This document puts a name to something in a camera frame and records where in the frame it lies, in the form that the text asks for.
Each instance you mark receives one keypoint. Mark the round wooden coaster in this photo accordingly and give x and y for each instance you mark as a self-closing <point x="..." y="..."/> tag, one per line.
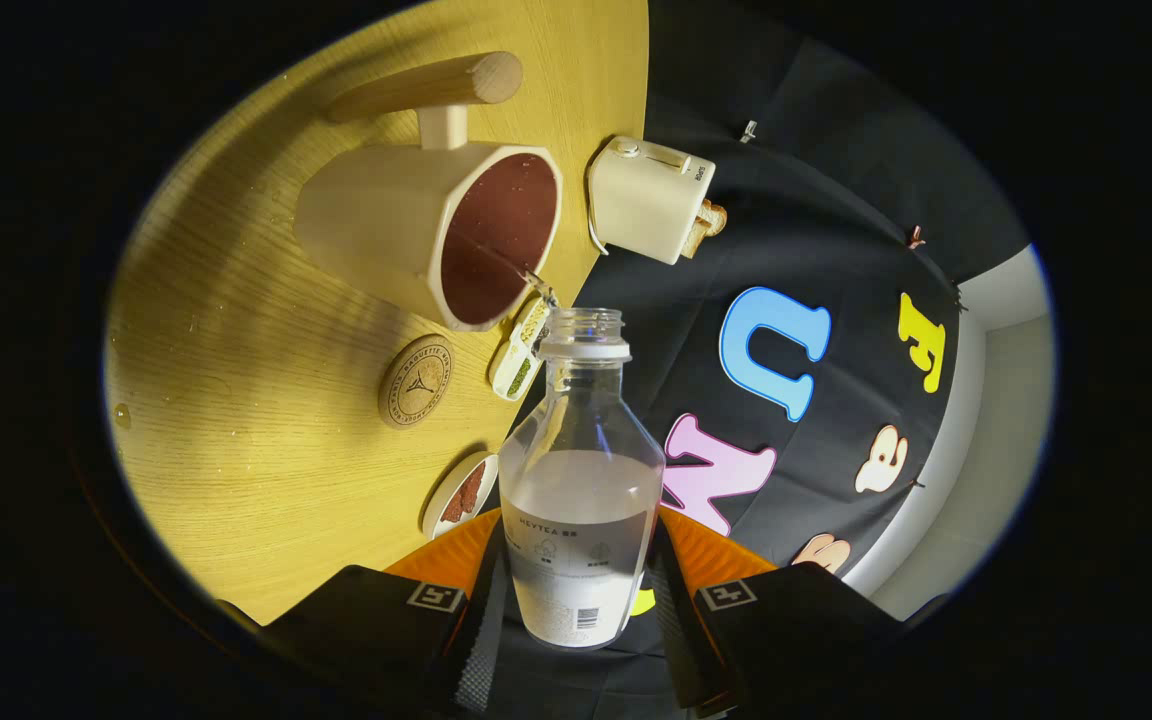
<point x="416" y="380"/>

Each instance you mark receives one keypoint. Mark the red meat piece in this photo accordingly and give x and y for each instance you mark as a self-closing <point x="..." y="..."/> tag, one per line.
<point x="476" y="480"/>
<point x="454" y="508"/>

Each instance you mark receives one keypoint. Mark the toasted bread slice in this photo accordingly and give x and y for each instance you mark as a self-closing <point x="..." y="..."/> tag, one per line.
<point x="712" y="217"/>
<point x="696" y="238"/>

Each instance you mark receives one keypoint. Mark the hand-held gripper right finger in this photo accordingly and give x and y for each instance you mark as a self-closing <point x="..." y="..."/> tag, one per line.
<point x="681" y="640"/>

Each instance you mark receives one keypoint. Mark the wooden table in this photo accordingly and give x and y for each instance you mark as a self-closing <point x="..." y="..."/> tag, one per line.
<point x="236" y="400"/>

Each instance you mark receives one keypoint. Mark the pink clothes clip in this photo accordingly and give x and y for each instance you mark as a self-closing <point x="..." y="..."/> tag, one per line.
<point x="915" y="238"/>

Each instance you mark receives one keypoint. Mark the black backdrop cloth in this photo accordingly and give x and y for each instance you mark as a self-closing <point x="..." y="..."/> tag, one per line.
<point x="836" y="200"/>

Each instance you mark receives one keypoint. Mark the white divided condiment dish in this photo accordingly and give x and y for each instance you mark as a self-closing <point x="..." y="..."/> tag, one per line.
<point x="521" y="350"/>

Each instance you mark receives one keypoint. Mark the clear plastic juice bottle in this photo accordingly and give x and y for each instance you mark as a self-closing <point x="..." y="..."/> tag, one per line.
<point x="581" y="540"/>

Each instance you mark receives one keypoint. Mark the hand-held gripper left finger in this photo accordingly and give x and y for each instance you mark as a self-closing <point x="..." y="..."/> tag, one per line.
<point x="471" y="650"/>

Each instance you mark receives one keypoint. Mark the white round plate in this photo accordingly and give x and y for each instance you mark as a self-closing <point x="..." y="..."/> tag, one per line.
<point x="439" y="515"/>

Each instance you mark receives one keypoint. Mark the silver clip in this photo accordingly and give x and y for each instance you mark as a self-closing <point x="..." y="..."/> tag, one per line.
<point x="748" y="130"/>

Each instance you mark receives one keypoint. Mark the cream toaster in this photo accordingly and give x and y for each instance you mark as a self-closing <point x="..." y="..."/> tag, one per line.
<point x="646" y="200"/>

